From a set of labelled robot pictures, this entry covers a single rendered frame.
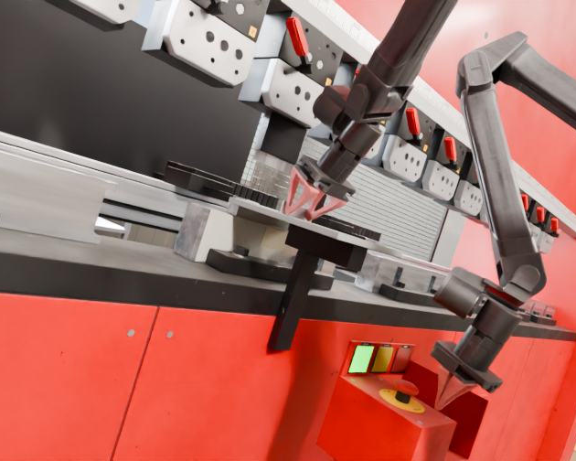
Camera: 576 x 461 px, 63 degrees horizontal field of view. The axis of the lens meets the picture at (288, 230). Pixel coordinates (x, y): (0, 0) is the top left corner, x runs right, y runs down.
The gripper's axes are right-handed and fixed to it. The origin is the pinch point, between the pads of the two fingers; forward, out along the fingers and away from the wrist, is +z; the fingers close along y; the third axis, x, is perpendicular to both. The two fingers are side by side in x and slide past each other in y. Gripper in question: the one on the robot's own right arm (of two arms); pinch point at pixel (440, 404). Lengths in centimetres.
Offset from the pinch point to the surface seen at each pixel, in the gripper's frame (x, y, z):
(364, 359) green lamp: 9.8, 10.6, -0.5
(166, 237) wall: -146, 335, 118
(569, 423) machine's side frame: -198, 13, 37
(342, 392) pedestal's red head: 14.2, 8.4, 4.3
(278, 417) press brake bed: 10.6, 19.1, 19.8
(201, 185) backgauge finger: 21, 60, -8
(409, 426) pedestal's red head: 14.3, -3.2, 0.0
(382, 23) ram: 5, 50, -55
